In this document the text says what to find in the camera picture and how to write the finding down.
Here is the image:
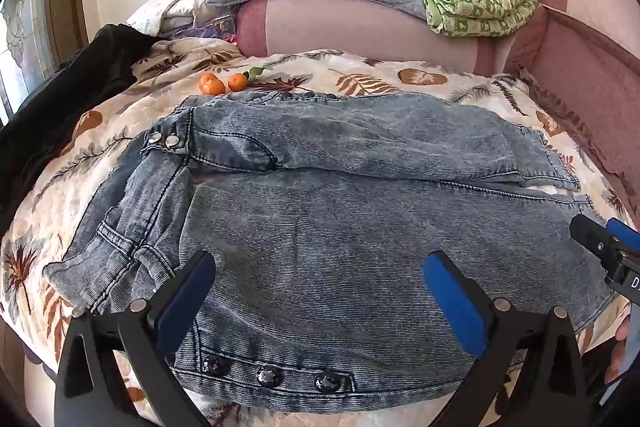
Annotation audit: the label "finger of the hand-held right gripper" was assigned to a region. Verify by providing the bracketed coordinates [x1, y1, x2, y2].
[570, 214, 623, 260]
[605, 217, 640, 254]

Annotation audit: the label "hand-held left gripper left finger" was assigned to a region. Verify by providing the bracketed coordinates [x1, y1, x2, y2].
[54, 249, 217, 427]

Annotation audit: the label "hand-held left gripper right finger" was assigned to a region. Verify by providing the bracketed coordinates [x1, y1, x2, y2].
[422, 249, 596, 427]

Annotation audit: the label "blue denim pants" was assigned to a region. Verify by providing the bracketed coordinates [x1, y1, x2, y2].
[42, 91, 617, 400]

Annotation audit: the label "person's right hand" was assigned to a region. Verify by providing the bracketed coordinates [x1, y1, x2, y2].
[604, 314, 632, 385]

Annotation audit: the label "large orange tangerine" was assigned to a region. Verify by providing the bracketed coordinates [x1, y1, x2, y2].
[199, 73, 226, 96]

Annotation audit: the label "black jacket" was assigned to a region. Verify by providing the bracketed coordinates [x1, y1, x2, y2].
[0, 23, 153, 233]

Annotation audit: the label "leaf print blanket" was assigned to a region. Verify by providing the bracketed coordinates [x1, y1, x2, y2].
[0, 38, 638, 427]

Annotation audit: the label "white floral cloth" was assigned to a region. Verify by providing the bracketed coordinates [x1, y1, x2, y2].
[126, 0, 218, 38]

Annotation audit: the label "pink upholstered headboard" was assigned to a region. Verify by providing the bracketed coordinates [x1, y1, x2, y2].
[235, 0, 640, 188]

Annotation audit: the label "stained glass window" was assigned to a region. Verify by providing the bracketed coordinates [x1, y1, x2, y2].
[0, 0, 57, 120]

